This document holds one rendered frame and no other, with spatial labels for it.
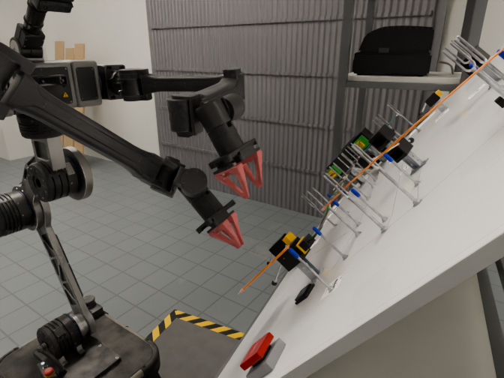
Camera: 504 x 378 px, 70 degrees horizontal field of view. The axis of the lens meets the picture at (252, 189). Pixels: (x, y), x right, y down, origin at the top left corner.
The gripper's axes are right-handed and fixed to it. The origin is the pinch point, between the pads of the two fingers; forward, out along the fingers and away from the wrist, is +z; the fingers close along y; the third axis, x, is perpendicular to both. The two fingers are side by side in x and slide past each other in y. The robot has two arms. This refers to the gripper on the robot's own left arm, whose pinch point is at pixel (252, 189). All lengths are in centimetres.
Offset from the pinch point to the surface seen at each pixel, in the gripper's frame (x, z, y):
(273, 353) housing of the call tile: -10.0, 19.4, -24.9
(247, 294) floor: 130, 93, 94
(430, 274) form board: -36.8, 8.3, -24.0
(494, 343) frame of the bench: -23, 72, 34
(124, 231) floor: 262, 28, 113
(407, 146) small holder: -25.2, 8.0, 23.4
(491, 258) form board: -42.6, 7.1, -24.1
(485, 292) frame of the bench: -19, 74, 58
